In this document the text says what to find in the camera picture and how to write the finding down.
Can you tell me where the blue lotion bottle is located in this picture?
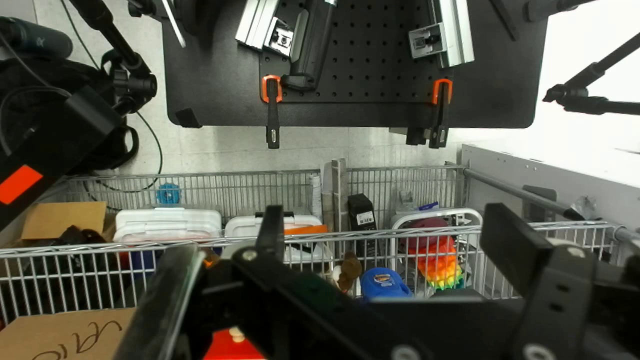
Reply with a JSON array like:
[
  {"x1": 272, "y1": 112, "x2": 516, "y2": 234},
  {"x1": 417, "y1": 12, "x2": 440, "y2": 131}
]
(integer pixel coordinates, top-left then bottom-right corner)
[{"x1": 361, "y1": 268, "x2": 413, "y2": 300}]

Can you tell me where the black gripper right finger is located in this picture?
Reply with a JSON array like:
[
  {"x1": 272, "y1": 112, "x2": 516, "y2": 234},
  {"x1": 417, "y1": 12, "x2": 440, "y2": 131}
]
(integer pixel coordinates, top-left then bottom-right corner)
[{"x1": 481, "y1": 205, "x2": 597, "y2": 360}]

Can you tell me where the cardboard box with writing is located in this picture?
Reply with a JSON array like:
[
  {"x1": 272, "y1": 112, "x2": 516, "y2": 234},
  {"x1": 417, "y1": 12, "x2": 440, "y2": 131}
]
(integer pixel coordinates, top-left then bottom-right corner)
[{"x1": 0, "y1": 308, "x2": 134, "y2": 360}]

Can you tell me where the right orange black clamp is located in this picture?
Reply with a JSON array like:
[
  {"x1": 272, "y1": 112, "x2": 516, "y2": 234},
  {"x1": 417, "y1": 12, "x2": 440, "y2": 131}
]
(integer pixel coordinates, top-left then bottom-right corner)
[{"x1": 430, "y1": 78, "x2": 455, "y2": 149}]

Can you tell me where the wire shelf rack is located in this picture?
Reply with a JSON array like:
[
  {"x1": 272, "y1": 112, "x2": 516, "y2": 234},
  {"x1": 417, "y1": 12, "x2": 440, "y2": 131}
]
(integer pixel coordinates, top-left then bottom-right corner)
[{"x1": 0, "y1": 158, "x2": 640, "y2": 329}]

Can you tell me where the black perforated mounting table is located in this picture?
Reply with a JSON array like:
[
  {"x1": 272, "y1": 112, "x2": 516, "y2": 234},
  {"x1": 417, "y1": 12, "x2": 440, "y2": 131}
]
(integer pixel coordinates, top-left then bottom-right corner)
[{"x1": 162, "y1": 0, "x2": 549, "y2": 128}]

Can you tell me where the brown plush toy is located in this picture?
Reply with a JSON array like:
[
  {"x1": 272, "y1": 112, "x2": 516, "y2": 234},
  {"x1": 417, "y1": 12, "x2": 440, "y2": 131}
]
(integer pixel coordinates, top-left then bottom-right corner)
[{"x1": 338, "y1": 252, "x2": 362, "y2": 293}]

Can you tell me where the left orange black clamp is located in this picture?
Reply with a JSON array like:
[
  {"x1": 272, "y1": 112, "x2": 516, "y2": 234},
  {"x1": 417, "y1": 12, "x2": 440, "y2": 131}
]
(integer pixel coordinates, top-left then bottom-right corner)
[{"x1": 260, "y1": 74, "x2": 283, "y2": 150}]

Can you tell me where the blue tape roll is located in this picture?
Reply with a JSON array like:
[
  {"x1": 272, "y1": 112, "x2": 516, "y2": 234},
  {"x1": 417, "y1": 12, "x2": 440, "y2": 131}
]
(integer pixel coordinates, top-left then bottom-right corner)
[{"x1": 156, "y1": 182, "x2": 182, "y2": 207}]

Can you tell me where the orange black clamp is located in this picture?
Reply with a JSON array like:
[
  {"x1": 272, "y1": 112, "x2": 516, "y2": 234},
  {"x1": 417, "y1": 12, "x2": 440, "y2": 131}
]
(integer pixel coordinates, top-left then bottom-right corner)
[
  {"x1": 260, "y1": 74, "x2": 283, "y2": 150},
  {"x1": 430, "y1": 78, "x2": 455, "y2": 149}
]

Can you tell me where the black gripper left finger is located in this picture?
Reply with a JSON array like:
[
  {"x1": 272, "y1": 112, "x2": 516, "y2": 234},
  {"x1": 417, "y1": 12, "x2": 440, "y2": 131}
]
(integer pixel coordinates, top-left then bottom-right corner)
[{"x1": 114, "y1": 245, "x2": 205, "y2": 360}]

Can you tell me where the black backpack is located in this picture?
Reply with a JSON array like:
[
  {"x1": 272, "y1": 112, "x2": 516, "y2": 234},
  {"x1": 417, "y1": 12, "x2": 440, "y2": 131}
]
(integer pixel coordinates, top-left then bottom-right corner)
[{"x1": 0, "y1": 16, "x2": 141, "y2": 229}]

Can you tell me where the rainbow stacking toy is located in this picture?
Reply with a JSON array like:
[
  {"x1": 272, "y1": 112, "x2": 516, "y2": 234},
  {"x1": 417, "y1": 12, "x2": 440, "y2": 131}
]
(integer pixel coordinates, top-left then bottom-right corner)
[{"x1": 408, "y1": 237, "x2": 463, "y2": 290}]

